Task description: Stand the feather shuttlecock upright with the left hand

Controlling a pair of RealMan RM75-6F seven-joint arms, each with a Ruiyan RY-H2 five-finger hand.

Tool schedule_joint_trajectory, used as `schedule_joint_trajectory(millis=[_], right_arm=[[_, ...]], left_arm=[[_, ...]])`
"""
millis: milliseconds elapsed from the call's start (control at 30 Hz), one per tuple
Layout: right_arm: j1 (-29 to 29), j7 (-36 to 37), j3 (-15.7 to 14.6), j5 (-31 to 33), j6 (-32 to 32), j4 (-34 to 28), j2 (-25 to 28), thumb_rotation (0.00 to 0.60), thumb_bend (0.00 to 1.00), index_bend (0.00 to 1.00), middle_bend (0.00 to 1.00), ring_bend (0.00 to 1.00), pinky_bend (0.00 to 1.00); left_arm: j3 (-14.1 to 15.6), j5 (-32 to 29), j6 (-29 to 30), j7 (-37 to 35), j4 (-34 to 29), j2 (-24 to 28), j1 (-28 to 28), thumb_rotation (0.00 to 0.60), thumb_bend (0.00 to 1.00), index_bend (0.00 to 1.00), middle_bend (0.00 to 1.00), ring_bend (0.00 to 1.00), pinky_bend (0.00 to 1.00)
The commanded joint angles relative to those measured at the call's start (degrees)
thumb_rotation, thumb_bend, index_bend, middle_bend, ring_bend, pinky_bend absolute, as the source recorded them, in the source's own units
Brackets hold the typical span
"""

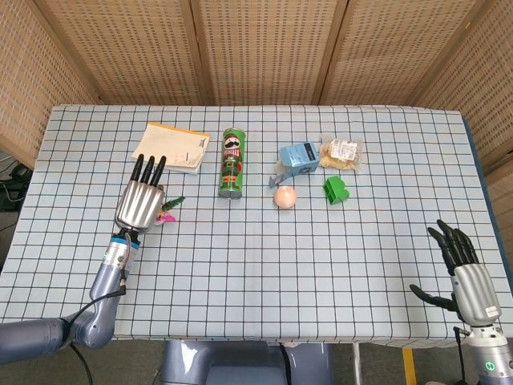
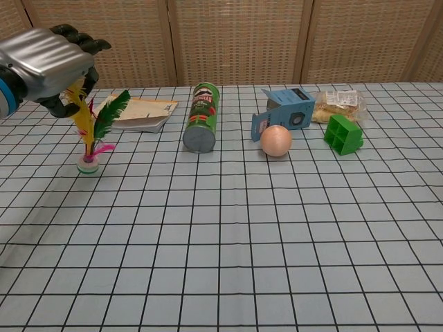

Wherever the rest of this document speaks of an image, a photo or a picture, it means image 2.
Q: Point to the blue checkered tablecloth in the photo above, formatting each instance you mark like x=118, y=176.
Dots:
x=242, y=224

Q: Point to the beige paperback notebook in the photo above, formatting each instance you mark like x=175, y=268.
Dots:
x=142, y=114

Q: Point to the blue cardboard box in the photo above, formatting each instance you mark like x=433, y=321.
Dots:
x=287, y=110

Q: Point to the clear snack packet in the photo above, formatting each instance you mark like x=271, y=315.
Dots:
x=337, y=105

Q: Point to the colourful feather toy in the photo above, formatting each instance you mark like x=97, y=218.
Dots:
x=90, y=128

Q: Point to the green plastic block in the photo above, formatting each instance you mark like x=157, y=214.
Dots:
x=342, y=135

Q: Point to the woven bamboo folding screen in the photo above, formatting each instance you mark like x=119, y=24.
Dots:
x=242, y=38

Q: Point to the green Pringles can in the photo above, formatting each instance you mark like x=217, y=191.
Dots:
x=202, y=117

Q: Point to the peach coloured egg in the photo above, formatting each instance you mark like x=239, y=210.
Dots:
x=276, y=141

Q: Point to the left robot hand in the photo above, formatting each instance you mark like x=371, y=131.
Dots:
x=48, y=74

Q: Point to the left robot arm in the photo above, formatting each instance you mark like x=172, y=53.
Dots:
x=5, y=95

